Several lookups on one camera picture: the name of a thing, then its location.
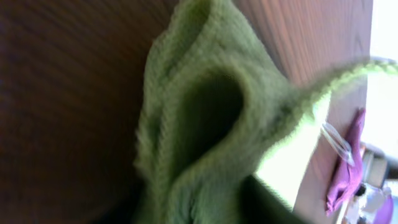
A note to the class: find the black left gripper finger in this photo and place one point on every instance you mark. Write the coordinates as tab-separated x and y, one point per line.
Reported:
259	206

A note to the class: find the light green cloth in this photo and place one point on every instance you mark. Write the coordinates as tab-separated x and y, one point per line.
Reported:
215	109

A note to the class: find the purple crumpled cloth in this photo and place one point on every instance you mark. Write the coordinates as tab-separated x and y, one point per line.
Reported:
347	178

